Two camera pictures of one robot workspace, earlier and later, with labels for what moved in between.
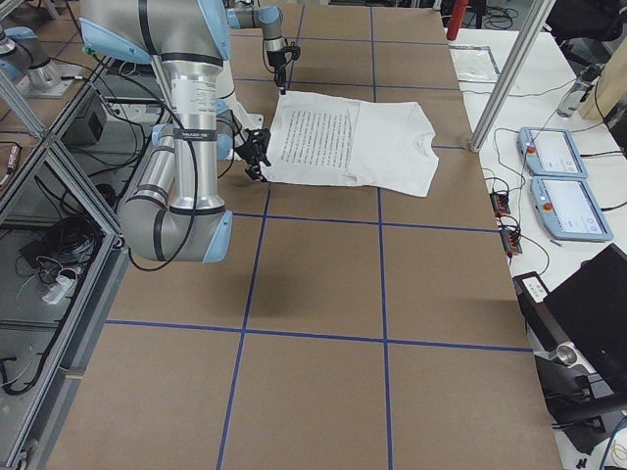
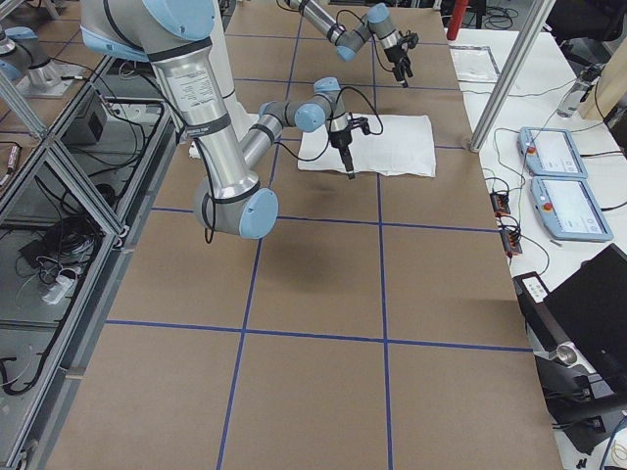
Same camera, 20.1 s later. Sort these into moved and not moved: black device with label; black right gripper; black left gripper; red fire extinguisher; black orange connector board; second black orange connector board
Moved: black right gripper; black left gripper
Not moved: second black orange connector board; black device with label; red fire extinguisher; black orange connector board
